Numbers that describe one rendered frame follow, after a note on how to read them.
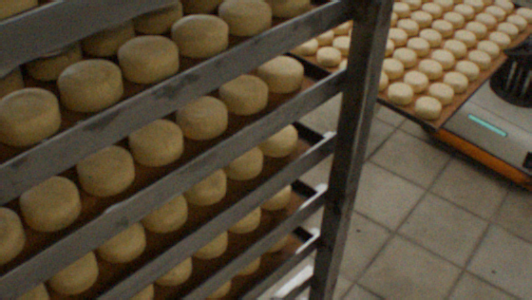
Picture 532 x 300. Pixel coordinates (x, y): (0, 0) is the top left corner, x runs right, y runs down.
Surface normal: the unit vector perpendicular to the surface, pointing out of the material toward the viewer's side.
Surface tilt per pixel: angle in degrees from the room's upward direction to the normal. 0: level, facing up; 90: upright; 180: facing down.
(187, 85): 90
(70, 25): 90
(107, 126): 90
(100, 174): 0
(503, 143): 91
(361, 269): 0
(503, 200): 0
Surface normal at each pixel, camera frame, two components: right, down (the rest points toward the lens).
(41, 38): 0.73, 0.47
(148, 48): 0.04, -0.77
